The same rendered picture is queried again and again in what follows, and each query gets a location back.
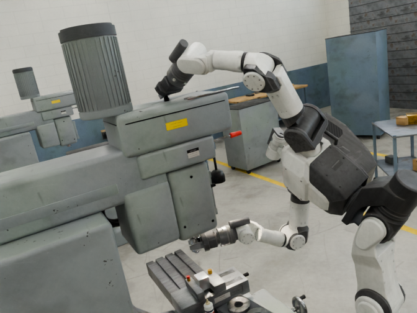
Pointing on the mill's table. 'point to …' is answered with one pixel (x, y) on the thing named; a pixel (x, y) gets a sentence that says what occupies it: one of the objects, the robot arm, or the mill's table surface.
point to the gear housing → (175, 157)
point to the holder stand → (242, 306)
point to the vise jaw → (216, 282)
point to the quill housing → (192, 200)
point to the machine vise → (180, 305)
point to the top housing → (168, 122)
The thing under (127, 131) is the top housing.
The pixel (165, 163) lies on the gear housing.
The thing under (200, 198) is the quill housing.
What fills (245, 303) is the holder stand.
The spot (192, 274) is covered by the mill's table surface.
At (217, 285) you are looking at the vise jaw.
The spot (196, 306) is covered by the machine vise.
